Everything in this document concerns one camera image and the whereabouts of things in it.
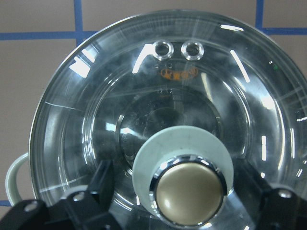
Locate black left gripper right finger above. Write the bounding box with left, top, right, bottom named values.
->
left=237, top=160, right=307, bottom=230

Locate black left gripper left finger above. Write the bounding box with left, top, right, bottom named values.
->
left=47, top=160, right=120, bottom=230

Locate glass pot lid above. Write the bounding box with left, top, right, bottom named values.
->
left=29, top=10, right=307, bottom=230

